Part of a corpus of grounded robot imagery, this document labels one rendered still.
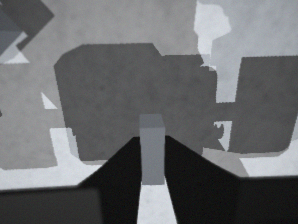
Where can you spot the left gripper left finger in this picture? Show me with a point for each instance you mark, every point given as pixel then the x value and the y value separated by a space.
pixel 82 204

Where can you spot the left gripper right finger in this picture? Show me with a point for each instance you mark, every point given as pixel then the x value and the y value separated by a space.
pixel 196 199

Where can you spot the grey cube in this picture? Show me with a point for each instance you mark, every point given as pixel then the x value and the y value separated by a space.
pixel 9 32

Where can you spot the grey rectangular block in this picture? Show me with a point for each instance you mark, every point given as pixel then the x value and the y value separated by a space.
pixel 152 140

